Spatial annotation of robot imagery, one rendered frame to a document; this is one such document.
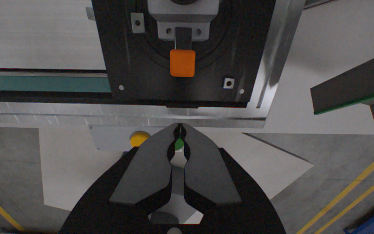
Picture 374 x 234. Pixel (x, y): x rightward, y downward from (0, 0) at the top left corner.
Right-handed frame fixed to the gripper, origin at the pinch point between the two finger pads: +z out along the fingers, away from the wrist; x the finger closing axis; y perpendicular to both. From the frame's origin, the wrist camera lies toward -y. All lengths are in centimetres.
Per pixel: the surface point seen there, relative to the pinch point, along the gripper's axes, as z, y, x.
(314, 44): 21.4, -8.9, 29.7
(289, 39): 11.4, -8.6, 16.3
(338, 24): 21.4, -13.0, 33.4
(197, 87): 10.4, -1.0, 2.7
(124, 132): 11.4, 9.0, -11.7
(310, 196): 108, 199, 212
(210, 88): 10.4, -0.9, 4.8
